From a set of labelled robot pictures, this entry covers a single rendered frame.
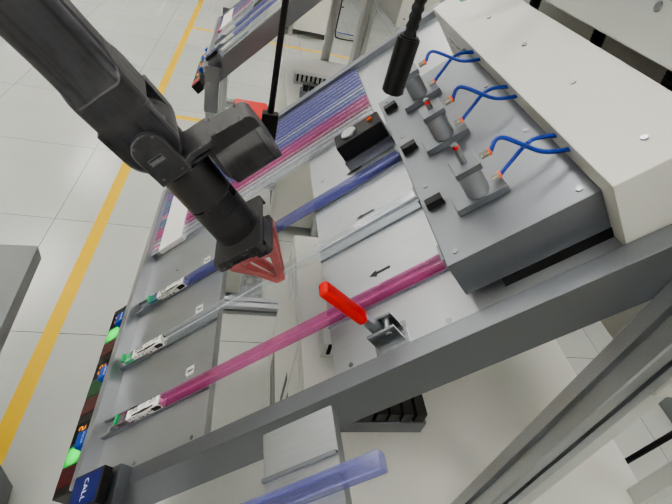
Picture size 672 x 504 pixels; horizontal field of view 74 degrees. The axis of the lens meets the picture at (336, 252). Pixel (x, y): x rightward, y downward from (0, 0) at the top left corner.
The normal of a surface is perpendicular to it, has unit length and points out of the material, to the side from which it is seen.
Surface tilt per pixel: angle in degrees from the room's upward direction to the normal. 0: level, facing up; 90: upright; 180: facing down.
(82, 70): 80
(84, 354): 0
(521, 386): 0
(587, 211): 90
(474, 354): 90
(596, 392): 90
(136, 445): 45
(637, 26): 90
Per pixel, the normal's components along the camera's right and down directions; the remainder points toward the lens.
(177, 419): -0.53, -0.59
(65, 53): 0.34, 0.58
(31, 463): 0.22, -0.74
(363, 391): 0.11, 0.66
